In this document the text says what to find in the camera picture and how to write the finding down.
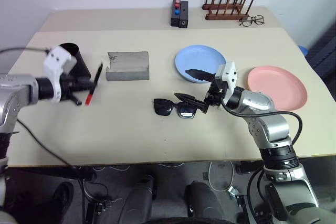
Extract thin-framed clear eyeglasses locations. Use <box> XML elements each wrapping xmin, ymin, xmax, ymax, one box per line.
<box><xmin>238</xmin><ymin>15</ymin><xmax>266</xmax><ymax>28</ymax></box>

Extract plain black box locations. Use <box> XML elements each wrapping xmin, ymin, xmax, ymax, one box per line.
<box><xmin>178</xmin><ymin>1</ymin><xmax>190</xmax><ymax>29</ymax></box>

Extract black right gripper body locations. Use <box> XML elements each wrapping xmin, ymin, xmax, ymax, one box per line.
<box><xmin>203</xmin><ymin>76</ymin><xmax>229</xmax><ymax>109</ymax></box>

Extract pink plate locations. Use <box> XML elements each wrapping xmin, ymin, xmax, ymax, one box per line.
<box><xmin>247</xmin><ymin>66</ymin><xmax>308</xmax><ymax>111</ymax></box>

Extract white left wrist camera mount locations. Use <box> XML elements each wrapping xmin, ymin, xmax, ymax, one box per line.
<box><xmin>43</xmin><ymin>46</ymin><xmax>77</xmax><ymax>103</ymax></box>

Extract black sunglasses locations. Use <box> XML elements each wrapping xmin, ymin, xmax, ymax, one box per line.
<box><xmin>153</xmin><ymin>98</ymin><xmax>197</xmax><ymax>120</ymax></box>

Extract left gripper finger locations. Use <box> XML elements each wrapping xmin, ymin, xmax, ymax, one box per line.
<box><xmin>67</xmin><ymin>93</ymin><xmax>83</xmax><ymax>107</ymax></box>
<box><xmin>76</xmin><ymin>80</ymin><xmax>99</xmax><ymax>90</ymax></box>

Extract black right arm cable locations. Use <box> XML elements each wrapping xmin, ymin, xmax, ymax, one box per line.
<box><xmin>220</xmin><ymin>97</ymin><xmax>303</xmax><ymax>157</ymax></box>

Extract black box with coloured balls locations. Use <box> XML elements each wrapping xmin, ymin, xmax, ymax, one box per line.
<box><xmin>170</xmin><ymin>0</ymin><xmax>182</xmax><ymax>28</ymax></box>

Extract black shoe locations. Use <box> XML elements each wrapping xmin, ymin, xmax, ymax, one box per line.
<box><xmin>46</xmin><ymin>181</ymin><xmax>75</xmax><ymax>223</ymax></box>

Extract white floor cable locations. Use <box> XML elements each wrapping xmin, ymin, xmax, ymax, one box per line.
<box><xmin>208</xmin><ymin>161</ymin><xmax>235</xmax><ymax>192</ymax></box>

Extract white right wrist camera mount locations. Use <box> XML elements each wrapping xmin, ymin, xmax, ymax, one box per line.
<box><xmin>215</xmin><ymin>61</ymin><xmax>238</xmax><ymax>92</ymax></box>

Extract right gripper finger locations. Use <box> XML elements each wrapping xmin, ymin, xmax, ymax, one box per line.
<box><xmin>184</xmin><ymin>69</ymin><xmax>217</xmax><ymax>83</ymax></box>
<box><xmin>173</xmin><ymin>92</ymin><xmax>209</xmax><ymax>115</ymax></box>

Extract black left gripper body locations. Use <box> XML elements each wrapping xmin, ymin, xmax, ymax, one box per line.
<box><xmin>60</xmin><ymin>74</ymin><xmax>80</xmax><ymax>102</ymax></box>

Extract black cup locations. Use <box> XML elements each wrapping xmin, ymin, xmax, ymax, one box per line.
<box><xmin>57</xmin><ymin>42</ymin><xmax>92</xmax><ymax>79</ymax></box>

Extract long black trailing cable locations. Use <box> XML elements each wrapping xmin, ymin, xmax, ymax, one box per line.
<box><xmin>16</xmin><ymin>118</ymin><xmax>97</xmax><ymax>182</ymax></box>

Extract dark ribbed chair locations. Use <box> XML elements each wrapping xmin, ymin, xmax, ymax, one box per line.
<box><xmin>305</xmin><ymin>21</ymin><xmax>336</xmax><ymax>81</ymax></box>

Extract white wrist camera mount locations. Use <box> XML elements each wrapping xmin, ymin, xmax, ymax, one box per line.
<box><xmin>43</xmin><ymin>46</ymin><xmax>77</xmax><ymax>103</ymax></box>
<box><xmin>215</xmin><ymin>61</ymin><xmax>238</xmax><ymax>92</ymax></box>

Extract wooden peg rack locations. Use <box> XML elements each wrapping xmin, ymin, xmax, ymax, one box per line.
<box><xmin>202</xmin><ymin>0</ymin><xmax>256</xmax><ymax>21</ymax></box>

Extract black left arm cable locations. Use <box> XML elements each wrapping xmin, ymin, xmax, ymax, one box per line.
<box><xmin>0</xmin><ymin>47</ymin><xmax>52</xmax><ymax>55</ymax></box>

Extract blue plate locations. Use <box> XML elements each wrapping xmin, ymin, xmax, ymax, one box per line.
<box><xmin>174</xmin><ymin>45</ymin><xmax>227</xmax><ymax>84</ymax></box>

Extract black marker with red cap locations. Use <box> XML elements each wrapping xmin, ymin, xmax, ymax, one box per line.
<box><xmin>85</xmin><ymin>62</ymin><xmax>104</xmax><ymax>106</ymax></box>

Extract dark rounded shape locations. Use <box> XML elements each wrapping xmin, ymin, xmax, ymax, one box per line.
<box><xmin>123</xmin><ymin>173</ymin><xmax>159</xmax><ymax>223</ymax></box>
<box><xmin>184</xmin><ymin>180</ymin><xmax>228</xmax><ymax>223</ymax></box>

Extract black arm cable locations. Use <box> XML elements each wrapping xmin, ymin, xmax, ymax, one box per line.
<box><xmin>0</xmin><ymin>47</ymin><xmax>52</xmax><ymax>55</ymax></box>
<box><xmin>220</xmin><ymin>97</ymin><xmax>303</xmax><ymax>157</ymax></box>

